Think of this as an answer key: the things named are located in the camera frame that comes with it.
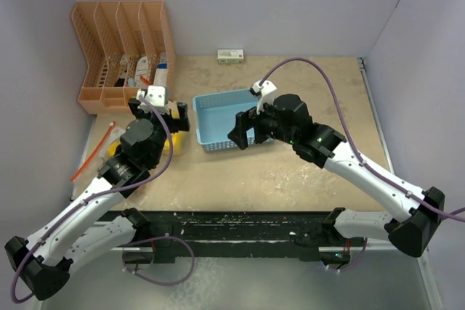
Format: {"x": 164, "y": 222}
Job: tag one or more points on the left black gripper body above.
{"x": 160, "y": 131}

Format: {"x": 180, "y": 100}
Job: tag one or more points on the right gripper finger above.
{"x": 261, "y": 132}
{"x": 243, "y": 134}

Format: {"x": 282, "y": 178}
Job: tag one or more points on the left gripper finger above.
{"x": 180, "y": 119}
{"x": 135, "y": 108}

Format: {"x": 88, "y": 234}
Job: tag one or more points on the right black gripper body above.
{"x": 288, "y": 135}

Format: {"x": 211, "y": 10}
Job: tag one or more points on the clear zip bag orange zipper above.
{"x": 112, "y": 134}

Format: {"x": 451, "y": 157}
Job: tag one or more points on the yellow bell pepper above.
{"x": 112, "y": 149}

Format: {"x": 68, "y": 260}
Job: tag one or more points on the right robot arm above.
{"x": 410, "y": 217}

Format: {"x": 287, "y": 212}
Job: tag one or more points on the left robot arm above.
{"x": 44, "y": 261}

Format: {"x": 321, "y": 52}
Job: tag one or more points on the blue plastic basket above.
{"x": 215, "y": 117}

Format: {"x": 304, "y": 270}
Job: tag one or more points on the white striped packet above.
{"x": 141, "y": 79}

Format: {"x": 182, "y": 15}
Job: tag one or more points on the white blue packet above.
{"x": 161, "y": 71}

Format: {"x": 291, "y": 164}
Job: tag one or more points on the black white packet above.
{"x": 122, "y": 71}

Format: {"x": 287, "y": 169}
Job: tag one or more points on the small white green box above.
{"x": 230, "y": 56}

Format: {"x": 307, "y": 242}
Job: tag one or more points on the orange plastic file organizer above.
{"x": 114, "y": 36}

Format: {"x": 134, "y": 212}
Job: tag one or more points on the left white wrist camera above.
{"x": 157, "y": 96}

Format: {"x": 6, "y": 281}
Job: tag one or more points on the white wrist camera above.
{"x": 265, "y": 92}
{"x": 157, "y": 96}

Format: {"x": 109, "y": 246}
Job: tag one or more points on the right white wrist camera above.
{"x": 265, "y": 92}

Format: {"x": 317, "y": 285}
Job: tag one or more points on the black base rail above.
{"x": 304, "y": 235}

